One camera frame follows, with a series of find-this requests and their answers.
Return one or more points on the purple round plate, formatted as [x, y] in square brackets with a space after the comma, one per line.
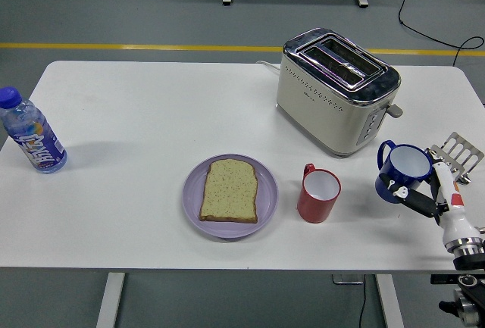
[193, 199]

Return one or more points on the plastic bottle blue label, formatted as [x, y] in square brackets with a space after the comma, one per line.
[38, 142]

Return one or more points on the bread slice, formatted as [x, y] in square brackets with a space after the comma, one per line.
[229, 191]

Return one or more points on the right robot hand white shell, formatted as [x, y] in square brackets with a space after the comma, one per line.
[454, 222]

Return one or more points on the cream and chrome toaster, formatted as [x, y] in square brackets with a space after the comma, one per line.
[322, 116]

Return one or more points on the red enamel cup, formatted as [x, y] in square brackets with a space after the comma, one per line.
[314, 210]

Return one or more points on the blue enamel cup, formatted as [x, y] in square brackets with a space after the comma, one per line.
[409, 161]

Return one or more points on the metal toast rack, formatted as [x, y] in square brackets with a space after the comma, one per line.
[456, 138]

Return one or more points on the grey bracket under table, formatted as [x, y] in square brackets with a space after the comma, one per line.
[346, 279]

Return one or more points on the black table control panel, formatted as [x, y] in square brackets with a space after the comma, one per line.
[439, 279]

